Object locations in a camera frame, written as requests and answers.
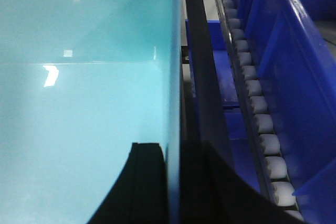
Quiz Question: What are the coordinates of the dark blue bin beside rollers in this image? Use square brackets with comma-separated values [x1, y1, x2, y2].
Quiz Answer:
[233, 0, 335, 223]

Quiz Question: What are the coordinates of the light blue bin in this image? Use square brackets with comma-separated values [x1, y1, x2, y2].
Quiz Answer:
[1, 0, 181, 223]

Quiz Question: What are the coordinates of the grey metal divider rail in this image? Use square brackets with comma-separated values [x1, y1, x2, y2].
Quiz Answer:
[186, 0, 233, 163]

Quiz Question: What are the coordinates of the white roller track right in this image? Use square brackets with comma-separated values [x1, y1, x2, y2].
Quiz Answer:
[215, 0, 299, 211]

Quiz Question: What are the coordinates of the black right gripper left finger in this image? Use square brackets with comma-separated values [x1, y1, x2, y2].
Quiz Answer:
[88, 143, 168, 223]

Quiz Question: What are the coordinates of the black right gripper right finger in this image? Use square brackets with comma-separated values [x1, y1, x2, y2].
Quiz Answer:
[180, 141, 301, 223]

